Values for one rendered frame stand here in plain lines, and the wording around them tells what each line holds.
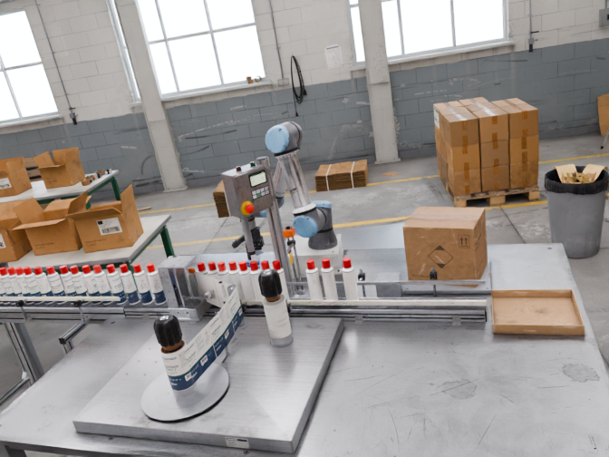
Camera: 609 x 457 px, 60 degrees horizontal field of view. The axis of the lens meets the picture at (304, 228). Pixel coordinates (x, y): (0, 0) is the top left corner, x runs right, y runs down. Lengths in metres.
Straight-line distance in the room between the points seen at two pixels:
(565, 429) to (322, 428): 0.69
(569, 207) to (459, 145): 1.48
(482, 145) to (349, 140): 2.67
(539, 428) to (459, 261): 0.84
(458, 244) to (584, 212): 2.20
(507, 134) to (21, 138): 6.95
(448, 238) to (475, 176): 3.28
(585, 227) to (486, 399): 2.79
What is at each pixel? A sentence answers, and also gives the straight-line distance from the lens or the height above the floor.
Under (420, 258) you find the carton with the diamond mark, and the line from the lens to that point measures 2.36.
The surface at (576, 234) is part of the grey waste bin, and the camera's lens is 4.45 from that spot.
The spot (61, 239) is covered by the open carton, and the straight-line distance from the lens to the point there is 4.10.
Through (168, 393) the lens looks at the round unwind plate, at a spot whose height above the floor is 0.89.
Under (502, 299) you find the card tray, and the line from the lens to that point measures 2.30.
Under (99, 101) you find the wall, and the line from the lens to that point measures 8.47.
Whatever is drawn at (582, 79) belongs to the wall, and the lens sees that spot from 8.02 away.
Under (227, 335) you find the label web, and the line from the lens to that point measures 2.07.
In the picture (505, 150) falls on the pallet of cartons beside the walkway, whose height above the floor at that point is 0.53.
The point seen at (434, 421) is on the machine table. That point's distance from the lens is 1.73.
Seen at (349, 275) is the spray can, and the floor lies 1.02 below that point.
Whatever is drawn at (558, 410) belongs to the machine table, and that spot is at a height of 0.83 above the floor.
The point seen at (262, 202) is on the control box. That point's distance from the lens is 2.25.
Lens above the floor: 1.99
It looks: 21 degrees down
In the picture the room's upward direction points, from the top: 10 degrees counter-clockwise
